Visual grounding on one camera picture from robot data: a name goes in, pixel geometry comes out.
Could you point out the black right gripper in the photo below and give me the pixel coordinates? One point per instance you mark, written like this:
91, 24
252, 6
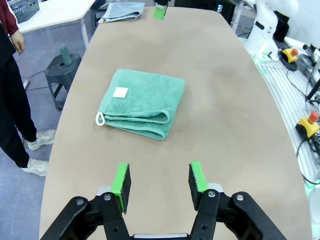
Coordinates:
161, 2

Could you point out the dark grey plastic stool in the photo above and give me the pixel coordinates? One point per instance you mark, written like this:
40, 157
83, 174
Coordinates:
62, 70

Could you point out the black computer case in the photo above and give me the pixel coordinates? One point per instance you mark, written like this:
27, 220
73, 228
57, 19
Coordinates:
200, 5

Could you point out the grey-blue terry towel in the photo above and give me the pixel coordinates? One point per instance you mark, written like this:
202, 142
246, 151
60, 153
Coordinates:
122, 11

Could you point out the grey woven plastic basket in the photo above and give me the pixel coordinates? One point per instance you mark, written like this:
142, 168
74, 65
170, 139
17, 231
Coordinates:
25, 11

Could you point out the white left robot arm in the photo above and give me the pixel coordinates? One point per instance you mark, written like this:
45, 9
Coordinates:
315, 205

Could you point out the grey-green bottle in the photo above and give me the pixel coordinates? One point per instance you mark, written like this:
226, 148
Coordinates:
66, 56

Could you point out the white side table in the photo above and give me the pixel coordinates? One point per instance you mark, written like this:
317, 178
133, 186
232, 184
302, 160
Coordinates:
62, 12

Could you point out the person's right forearm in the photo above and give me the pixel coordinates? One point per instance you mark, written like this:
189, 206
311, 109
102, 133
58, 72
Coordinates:
10, 17

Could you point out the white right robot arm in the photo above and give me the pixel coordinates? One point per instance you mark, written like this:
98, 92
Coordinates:
262, 27

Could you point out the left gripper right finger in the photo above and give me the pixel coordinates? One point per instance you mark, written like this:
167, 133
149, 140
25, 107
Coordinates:
196, 187

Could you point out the aluminium slotted base plate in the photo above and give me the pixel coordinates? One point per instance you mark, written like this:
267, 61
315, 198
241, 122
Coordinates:
280, 95

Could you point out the green terry towel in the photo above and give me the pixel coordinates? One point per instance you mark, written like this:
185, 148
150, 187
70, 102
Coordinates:
145, 95

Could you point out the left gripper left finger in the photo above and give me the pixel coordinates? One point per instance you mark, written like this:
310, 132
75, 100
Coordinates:
123, 187

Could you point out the white sneaker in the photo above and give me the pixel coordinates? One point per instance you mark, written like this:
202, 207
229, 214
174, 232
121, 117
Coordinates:
36, 167
42, 140

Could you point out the yellow emergency stop button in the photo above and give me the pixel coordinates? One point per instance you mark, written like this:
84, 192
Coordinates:
308, 125
290, 55

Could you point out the white power strip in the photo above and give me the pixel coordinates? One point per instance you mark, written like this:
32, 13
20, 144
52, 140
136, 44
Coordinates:
26, 83

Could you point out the person's right hand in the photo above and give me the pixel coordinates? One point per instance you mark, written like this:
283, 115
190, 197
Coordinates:
18, 43

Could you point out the black camera stand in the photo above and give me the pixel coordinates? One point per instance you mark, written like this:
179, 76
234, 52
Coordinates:
314, 87

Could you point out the person in maroon jacket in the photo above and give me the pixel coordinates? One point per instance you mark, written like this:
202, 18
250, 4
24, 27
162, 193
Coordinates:
10, 100

